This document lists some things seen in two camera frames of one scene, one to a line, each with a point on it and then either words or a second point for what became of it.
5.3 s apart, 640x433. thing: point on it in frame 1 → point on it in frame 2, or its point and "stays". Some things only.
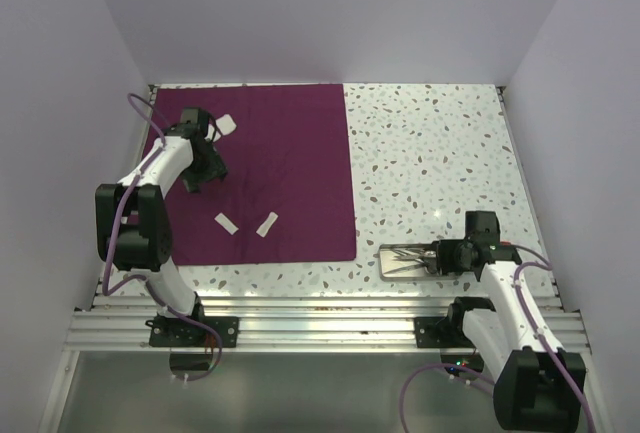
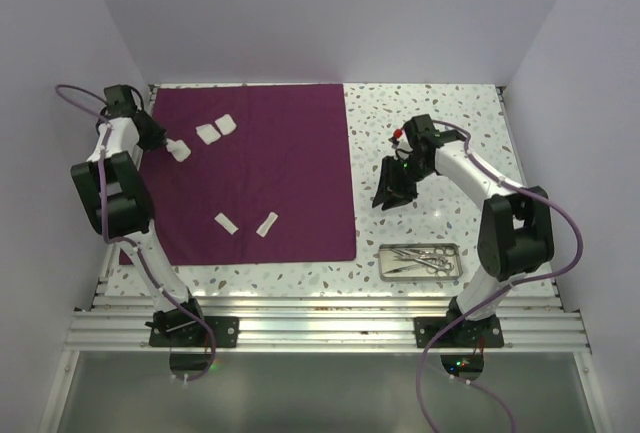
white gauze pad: (226, 124) stays
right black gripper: (443, 262) → (401, 195)
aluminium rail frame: (292, 323) stays
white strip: (261, 230) stays
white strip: (226, 224) stays
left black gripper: (215, 169) → (157, 140)
